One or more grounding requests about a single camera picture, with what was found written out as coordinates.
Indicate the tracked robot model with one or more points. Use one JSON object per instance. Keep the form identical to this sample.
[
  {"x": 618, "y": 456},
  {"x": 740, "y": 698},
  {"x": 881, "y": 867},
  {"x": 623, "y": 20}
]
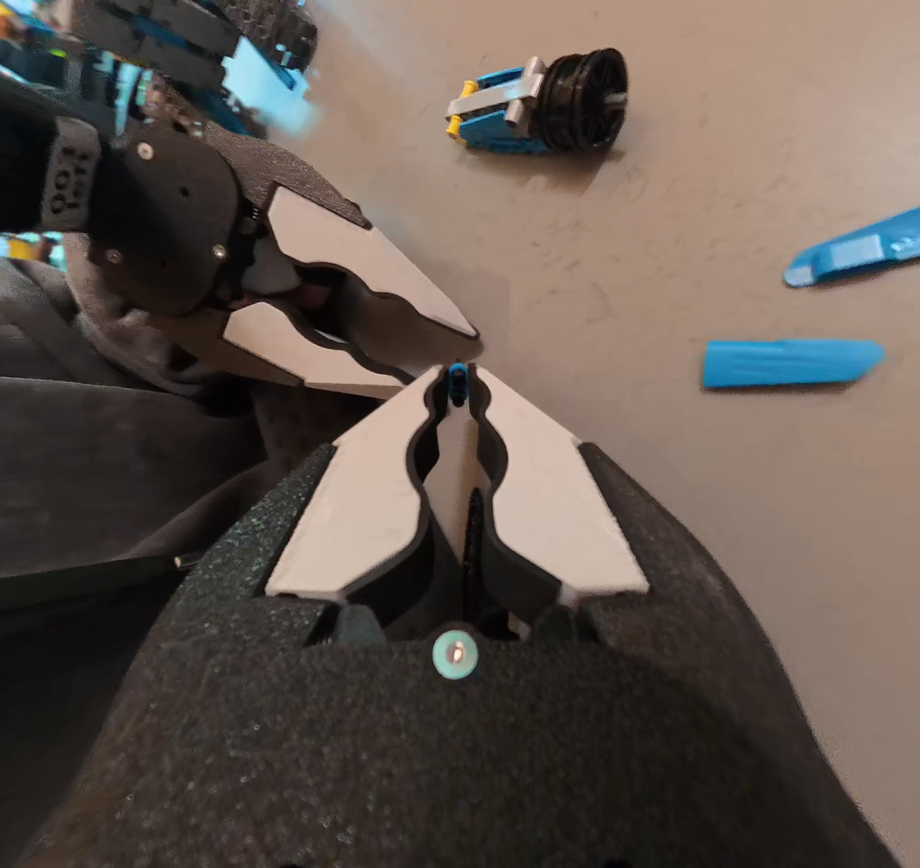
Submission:
[{"x": 180, "y": 12}]

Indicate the blue angled panel piece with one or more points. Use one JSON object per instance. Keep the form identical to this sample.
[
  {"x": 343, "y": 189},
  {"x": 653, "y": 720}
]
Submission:
[
  {"x": 848, "y": 253},
  {"x": 790, "y": 363}
]

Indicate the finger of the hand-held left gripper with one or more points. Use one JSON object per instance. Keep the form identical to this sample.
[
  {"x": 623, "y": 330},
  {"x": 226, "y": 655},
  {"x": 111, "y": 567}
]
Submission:
[
  {"x": 338, "y": 235},
  {"x": 287, "y": 350}
]

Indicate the grey desk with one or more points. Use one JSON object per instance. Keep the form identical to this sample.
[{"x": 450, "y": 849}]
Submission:
[{"x": 647, "y": 235}]

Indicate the black wheel blue beam assembly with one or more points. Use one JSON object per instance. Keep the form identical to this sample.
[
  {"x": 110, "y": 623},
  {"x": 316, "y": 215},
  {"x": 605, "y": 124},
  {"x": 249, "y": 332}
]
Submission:
[{"x": 575, "y": 99}]

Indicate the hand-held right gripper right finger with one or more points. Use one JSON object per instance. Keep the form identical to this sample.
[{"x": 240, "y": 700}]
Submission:
[{"x": 568, "y": 516}]

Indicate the small blue connector piece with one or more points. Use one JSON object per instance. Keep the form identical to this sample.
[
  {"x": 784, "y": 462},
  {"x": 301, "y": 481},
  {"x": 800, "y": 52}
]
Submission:
[{"x": 457, "y": 379}]

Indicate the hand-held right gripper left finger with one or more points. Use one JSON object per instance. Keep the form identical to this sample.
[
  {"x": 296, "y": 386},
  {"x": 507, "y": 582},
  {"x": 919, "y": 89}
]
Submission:
[{"x": 352, "y": 516}]

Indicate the person's left forearm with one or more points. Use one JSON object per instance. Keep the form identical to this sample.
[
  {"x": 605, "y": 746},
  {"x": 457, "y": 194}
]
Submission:
[{"x": 108, "y": 336}]

